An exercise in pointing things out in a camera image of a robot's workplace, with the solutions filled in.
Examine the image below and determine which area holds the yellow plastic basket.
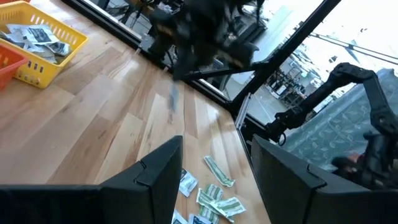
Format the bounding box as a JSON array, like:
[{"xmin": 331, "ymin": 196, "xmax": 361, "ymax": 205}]
[{"xmin": 0, "ymin": 1, "xmax": 89, "ymax": 90}]

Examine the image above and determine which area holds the grey patterned cover sheet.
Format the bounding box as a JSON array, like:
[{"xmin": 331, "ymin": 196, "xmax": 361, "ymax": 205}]
[{"xmin": 279, "ymin": 67, "xmax": 398, "ymax": 175}]

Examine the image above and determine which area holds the green striped bandage packet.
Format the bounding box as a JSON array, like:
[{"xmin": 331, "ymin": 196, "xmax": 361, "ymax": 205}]
[
  {"xmin": 195, "ymin": 183, "xmax": 224, "ymax": 224},
  {"xmin": 203, "ymin": 155, "xmax": 236, "ymax": 188},
  {"xmin": 214, "ymin": 196, "xmax": 247, "ymax": 223}
]

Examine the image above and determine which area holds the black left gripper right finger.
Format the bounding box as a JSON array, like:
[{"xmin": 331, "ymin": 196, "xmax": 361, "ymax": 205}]
[{"xmin": 251, "ymin": 134, "xmax": 326, "ymax": 224}]

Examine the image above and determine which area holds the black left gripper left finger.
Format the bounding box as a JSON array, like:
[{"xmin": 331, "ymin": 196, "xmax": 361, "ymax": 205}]
[{"xmin": 99, "ymin": 136, "xmax": 184, "ymax": 224}]

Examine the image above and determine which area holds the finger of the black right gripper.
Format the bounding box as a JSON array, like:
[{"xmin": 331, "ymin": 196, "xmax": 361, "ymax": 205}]
[{"xmin": 173, "ymin": 52, "xmax": 195, "ymax": 81}]

